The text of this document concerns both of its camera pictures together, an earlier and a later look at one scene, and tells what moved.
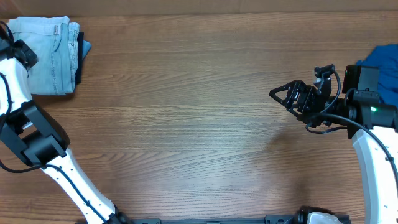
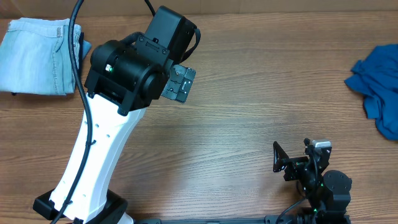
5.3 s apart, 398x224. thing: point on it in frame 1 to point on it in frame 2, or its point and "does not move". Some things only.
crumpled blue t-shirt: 385,58 does not move
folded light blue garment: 86,47 does not move
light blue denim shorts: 53,42 does not move
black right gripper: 304,99 to 294,165
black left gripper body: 23,53 to 168,82
